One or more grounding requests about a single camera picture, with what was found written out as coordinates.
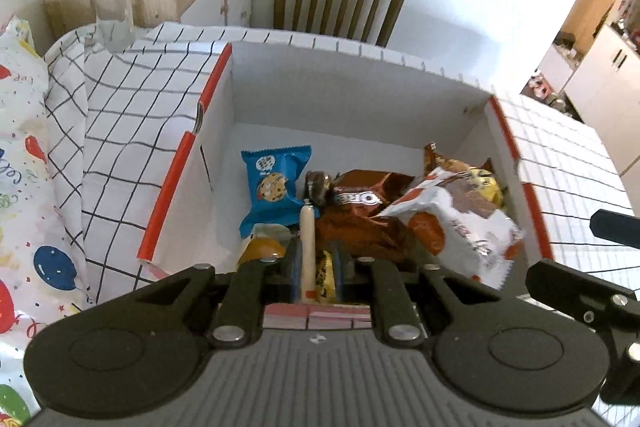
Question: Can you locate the brown oreo snack packet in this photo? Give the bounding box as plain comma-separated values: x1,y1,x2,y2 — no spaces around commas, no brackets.
316,169,413,262

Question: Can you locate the cream sausage stick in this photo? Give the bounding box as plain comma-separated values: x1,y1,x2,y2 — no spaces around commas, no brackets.
299,199,316,303

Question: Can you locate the blue cookie snack packet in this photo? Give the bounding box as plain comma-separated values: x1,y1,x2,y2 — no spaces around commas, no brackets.
239,145,312,237

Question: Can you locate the white chocolate wafer packet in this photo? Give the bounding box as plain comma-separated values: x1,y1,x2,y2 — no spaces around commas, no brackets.
382,168,524,289

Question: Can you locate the red yellow chip bag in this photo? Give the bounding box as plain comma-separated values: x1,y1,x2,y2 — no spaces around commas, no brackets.
423,142,506,210

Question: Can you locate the yellow black snack packet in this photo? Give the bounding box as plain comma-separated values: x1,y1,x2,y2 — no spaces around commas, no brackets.
316,251,336,303

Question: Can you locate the dark round chocolate snack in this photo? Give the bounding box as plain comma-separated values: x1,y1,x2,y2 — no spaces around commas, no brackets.
304,171,333,207

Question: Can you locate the red white cardboard box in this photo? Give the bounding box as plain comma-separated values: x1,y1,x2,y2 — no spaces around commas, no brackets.
138,41,552,278

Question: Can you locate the colourful balloon pattern cloth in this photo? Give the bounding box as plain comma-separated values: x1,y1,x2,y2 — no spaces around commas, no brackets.
1,16,88,426

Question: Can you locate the black grid white tablecloth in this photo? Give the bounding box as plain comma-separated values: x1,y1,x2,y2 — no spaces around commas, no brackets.
43,20,640,427

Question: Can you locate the clear glass cup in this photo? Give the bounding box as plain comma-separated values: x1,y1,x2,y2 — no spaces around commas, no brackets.
90,0,136,53

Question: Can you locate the white wall cabinet unit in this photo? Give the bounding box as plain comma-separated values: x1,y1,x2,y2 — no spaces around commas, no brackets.
519,0,640,178

